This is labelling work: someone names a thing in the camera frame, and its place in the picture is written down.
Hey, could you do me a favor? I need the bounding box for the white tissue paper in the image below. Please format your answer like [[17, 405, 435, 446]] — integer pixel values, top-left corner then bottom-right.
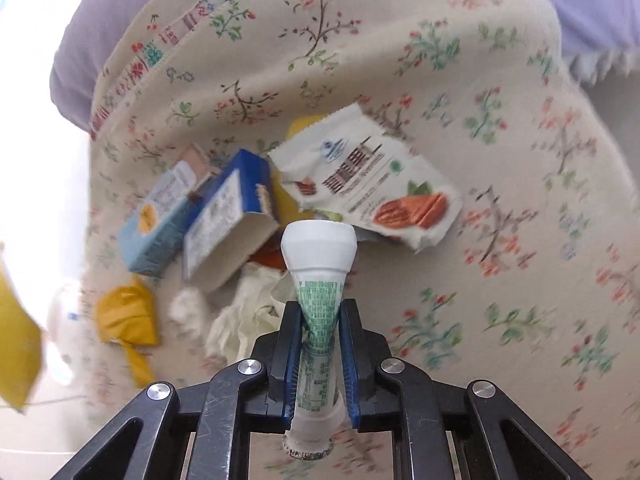
[[168, 262, 294, 364]]

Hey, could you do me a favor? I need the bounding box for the lavender purple blanket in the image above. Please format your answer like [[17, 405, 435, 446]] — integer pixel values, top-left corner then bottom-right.
[[50, 0, 149, 131]]

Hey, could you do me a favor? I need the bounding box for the green white toothpaste tube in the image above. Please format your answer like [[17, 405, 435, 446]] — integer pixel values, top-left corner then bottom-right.
[[281, 220, 357, 460]]

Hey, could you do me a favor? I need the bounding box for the light blue carton box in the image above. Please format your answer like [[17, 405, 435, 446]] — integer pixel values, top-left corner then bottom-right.
[[118, 143, 217, 278]]

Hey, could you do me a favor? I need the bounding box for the yellow snack bag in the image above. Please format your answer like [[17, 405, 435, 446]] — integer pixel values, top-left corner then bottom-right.
[[94, 274, 160, 388]]

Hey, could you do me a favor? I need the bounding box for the white nut snack wrapper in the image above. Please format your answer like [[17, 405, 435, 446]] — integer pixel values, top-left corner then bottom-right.
[[270, 103, 463, 252]]

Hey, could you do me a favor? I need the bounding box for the dark blue white carton box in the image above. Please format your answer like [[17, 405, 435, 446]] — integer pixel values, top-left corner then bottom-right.
[[182, 150, 279, 292]]

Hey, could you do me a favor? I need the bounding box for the yellow sponge block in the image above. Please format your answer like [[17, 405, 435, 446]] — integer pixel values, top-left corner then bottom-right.
[[271, 114, 326, 229]]

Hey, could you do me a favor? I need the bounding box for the floral beige bed cover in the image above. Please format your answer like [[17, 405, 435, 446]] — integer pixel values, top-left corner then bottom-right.
[[80, 0, 639, 479]]

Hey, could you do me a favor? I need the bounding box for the orange crumpled wrapper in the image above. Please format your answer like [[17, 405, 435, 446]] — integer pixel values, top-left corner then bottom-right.
[[248, 240, 286, 272]]

